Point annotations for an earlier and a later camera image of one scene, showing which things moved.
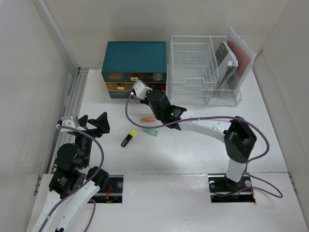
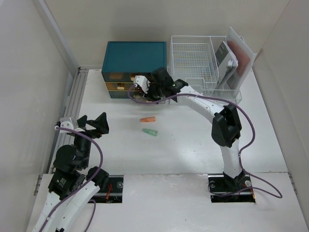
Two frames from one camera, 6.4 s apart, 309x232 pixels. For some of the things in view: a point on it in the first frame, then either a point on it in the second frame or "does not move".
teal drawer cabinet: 126,62 does not move
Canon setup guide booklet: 227,63 does not move
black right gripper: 146,101 → 148,95
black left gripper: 101,123 does not move
